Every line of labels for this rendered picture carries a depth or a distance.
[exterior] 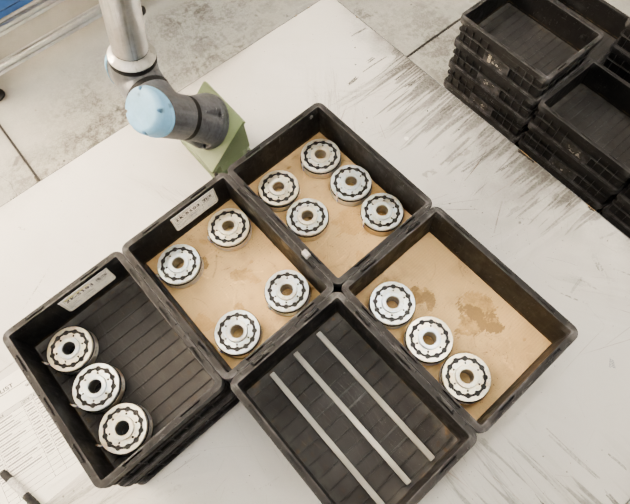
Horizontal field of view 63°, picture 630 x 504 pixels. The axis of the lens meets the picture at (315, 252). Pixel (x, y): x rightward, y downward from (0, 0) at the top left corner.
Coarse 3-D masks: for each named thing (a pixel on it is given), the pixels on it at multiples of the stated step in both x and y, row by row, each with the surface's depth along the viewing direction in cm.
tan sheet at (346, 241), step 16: (304, 144) 136; (288, 160) 135; (304, 176) 132; (256, 192) 131; (304, 192) 131; (320, 192) 130; (384, 192) 130; (336, 208) 128; (352, 208) 128; (336, 224) 127; (352, 224) 126; (320, 240) 125; (336, 240) 125; (352, 240) 125; (368, 240) 125; (320, 256) 124; (336, 256) 123; (352, 256) 123; (336, 272) 122
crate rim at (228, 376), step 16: (224, 176) 122; (240, 192) 121; (176, 208) 119; (256, 208) 118; (160, 224) 118; (272, 224) 116; (288, 240) 114; (128, 256) 115; (144, 272) 113; (320, 272) 111; (176, 320) 108; (192, 336) 107; (272, 336) 106; (208, 352) 107; (256, 352) 106; (240, 368) 104
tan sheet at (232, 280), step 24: (192, 240) 127; (264, 240) 126; (216, 264) 124; (240, 264) 124; (264, 264) 123; (288, 264) 123; (168, 288) 122; (192, 288) 122; (216, 288) 121; (240, 288) 121; (264, 288) 121; (312, 288) 120; (192, 312) 119; (216, 312) 119; (264, 312) 119; (264, 336) 116; (240, 360) 114
